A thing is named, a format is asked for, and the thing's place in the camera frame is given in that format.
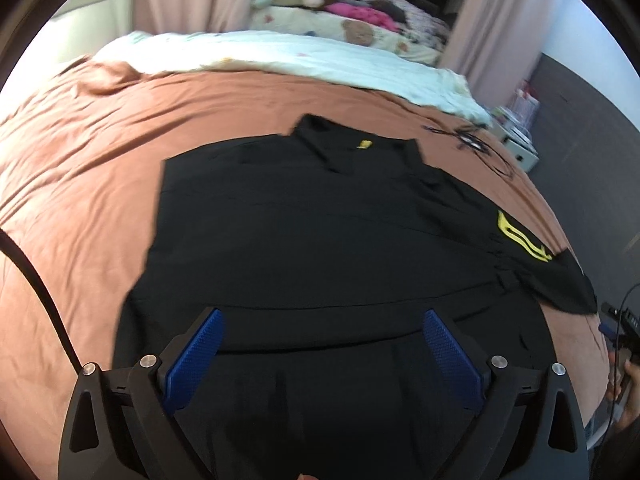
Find floral patterned cloth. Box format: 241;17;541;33
362;0;448;43

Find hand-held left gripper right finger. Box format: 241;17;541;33
422;308;591;480

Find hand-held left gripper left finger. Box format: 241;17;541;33
59;306;227;480

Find black shirt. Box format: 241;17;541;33
114;114;598;480

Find striped gift bag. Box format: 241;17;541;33
515;82;541;126

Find pink clothes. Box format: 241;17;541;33
325;2;401;31

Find bear print pillow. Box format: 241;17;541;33
250;5;441;63

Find white nightstand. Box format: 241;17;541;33
492;105;541;171

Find person's right hand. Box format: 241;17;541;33
607;360;640;431

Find white quilt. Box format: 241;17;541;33
92;30;493;126

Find black cable bundle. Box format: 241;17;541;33
422;122;516;181

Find person's right forearm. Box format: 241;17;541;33
592;417;640;480

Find brown blanket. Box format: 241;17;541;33
0;57;618;480

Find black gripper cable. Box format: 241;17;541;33
0;227;83;376

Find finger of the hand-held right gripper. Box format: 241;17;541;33
599;301;623;338

